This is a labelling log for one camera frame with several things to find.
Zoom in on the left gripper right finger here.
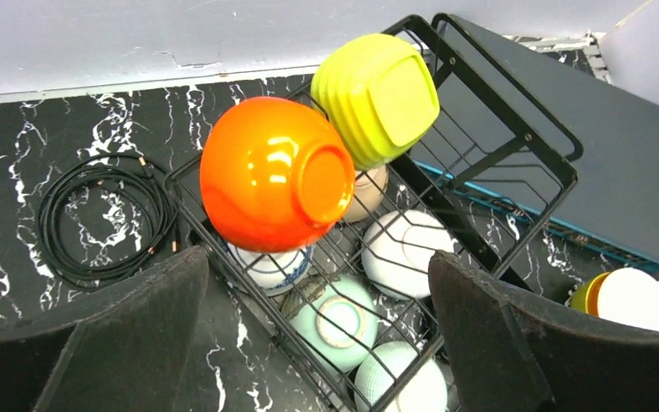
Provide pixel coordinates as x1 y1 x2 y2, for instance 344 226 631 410
428 251 659 411

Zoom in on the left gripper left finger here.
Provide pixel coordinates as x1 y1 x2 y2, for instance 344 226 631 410
0 246 209 411

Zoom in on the yellow plastic bowl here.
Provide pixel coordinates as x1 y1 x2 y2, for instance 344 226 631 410
569 278 596 313

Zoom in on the orange bowl white inside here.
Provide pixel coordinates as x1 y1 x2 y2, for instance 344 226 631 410
587 268 659 331

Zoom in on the glossy orange plastic bowl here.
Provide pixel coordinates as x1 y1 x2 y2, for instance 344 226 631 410
199 96 355 252

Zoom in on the green lined ceramic bowl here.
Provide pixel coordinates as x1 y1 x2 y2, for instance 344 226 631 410
354 341 448 412

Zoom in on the white ribbed ceramic bowl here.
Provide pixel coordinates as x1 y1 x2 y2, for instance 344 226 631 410
361 209 460 300

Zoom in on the blue white patterned bowl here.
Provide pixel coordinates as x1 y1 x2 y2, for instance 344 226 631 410
226 242 314 297

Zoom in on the pale green ceramic bowl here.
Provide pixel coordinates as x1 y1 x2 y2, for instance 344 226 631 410
281 275 378 377

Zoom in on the beige ceramic bowl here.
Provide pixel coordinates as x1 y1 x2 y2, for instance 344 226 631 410
343 165 389 223

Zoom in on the lime green square bowl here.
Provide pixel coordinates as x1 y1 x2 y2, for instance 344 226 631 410
311 33 440 171

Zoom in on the coiled black cable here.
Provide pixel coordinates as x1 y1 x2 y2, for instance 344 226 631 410
37 153 182 293

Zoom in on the grey teal network switch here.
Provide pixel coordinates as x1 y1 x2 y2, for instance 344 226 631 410
402 14 659 271

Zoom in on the black wire dish rack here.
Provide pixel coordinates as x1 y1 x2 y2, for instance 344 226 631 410
169 15 583 411

